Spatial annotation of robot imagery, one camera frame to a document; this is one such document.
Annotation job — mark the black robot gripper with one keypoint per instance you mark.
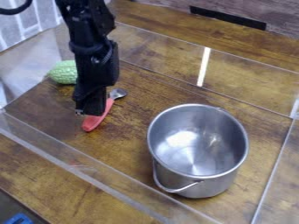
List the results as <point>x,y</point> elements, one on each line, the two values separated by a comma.
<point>97,72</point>

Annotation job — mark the pink handled metal spoon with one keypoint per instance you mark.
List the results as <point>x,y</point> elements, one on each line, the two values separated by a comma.
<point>92,121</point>

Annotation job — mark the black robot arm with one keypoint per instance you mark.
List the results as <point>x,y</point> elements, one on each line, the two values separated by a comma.
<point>90,22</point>

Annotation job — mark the stainless steel pot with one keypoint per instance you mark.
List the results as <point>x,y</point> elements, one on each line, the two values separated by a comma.
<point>198,145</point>

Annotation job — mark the blue object at corner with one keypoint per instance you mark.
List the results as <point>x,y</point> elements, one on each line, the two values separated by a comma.
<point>20,218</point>

